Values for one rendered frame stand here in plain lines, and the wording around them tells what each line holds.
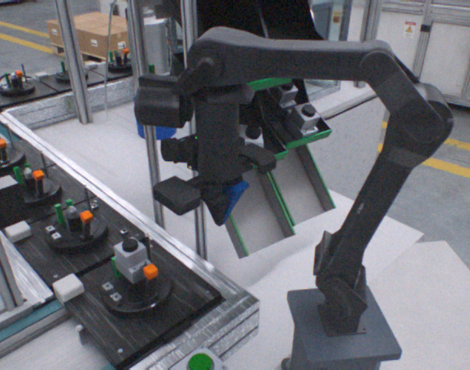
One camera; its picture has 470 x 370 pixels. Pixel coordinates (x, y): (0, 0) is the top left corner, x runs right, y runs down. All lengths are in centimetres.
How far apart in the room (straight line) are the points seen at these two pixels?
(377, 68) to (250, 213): 55
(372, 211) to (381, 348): 23
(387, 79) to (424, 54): 415
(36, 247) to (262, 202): 52
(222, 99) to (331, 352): 41
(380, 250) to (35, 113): 142
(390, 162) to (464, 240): 234
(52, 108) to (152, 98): 145
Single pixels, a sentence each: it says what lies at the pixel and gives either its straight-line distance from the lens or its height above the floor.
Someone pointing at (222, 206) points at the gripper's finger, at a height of 127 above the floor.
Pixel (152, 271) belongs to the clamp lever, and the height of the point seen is 107.
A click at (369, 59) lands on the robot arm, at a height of 149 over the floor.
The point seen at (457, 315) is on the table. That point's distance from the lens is 114.
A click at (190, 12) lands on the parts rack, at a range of 82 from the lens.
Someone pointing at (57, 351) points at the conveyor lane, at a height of 92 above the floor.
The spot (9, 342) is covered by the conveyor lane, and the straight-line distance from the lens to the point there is 98.
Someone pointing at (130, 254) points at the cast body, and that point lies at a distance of 85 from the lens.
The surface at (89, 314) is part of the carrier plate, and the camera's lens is 92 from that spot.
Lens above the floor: 162
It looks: 32 degrees down
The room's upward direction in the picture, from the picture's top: straight up
